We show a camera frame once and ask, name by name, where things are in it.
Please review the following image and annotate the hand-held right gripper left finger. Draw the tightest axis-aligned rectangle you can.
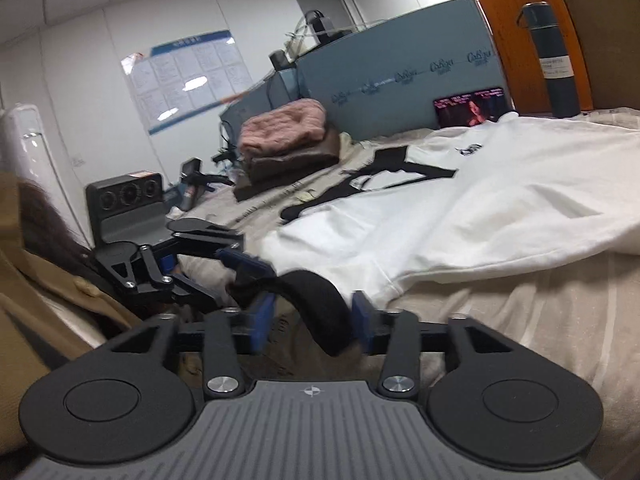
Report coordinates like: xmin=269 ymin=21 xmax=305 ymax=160
xmin=106 ymin=291 xmax=277 ymax=398

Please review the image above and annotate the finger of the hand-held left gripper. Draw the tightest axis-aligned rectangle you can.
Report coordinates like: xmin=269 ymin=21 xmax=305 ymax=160
xmin=149 ymin=217 xmax=277 ymax=282
xmin=161 ymin=272 xmax=242 ymax=312

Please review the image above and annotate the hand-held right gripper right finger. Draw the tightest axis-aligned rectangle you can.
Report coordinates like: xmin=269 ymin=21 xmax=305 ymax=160
xmin=351 ymin=290 xmax=518 ymax=397

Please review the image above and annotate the white T-shirt with black print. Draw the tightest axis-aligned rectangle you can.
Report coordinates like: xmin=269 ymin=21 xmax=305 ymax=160
xmin=260 ymin=110 xmax=640 ymax=357

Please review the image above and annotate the black device on stand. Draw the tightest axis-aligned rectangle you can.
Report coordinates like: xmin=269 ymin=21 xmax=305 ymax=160
xmin=177 ymin=157 xmax=236 ymax=212

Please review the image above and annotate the person's dark hair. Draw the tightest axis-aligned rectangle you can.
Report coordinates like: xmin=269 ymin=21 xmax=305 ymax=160
xmin=17 ymin=180 xmax=93 ymax=276

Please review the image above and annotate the white standing air conditioner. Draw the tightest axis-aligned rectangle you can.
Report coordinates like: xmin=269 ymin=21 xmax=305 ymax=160
xmin=0 ymin=104 xmax=77 ymax=243

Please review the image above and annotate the brown folded garment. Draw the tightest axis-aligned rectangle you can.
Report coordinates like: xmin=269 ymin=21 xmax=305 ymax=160
xmin=234 ymin=129 xmax=343 ymax=203

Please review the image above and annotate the pink folded garment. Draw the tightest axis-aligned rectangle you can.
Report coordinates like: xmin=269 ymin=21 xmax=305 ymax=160
xmin=238 ymin=99 xmax=329 ymax=157

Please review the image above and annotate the person in brown jacket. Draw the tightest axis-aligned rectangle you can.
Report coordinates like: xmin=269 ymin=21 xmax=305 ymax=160
xmin=0 ymin=170 xmax=146 ymax=461

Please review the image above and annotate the printed beige bed sheet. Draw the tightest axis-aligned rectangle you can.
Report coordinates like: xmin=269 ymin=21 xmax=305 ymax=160
xmin=165 ymin=107 xmax=640 ymax=461

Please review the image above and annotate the smartphone with lit screen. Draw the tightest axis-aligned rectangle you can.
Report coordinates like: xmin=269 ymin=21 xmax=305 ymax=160
xmin=433 ymin=87 xmax=507 ymax=129

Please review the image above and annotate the blue-grey printed carton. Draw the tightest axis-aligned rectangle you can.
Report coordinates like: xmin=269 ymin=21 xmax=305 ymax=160
xmin=294 ymin=0 xmax=512 ymax=142

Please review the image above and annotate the orange carton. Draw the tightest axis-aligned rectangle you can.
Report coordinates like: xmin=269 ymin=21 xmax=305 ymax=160
xmin=477 ymin=0 xmax=595 ymax=116

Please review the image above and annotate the dark blue vacuum bottle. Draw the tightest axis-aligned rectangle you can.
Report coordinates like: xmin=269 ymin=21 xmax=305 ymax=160
xmin=517 ymin=2 xmax=582 ymax=119

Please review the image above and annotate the brown cardboard carton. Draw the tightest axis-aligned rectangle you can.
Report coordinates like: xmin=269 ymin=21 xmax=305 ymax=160
xmin=556 ymin=0 xmax=640 ymax=111

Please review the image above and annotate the wall poster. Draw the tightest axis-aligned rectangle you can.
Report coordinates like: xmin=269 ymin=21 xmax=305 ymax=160
xmin=119 ymin=29 xmax=254 ymax=136

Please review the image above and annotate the black box with cables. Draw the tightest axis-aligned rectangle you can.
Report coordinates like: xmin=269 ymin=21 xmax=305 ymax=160
xmin=269 ymin=9 xmax=353 ymax=72

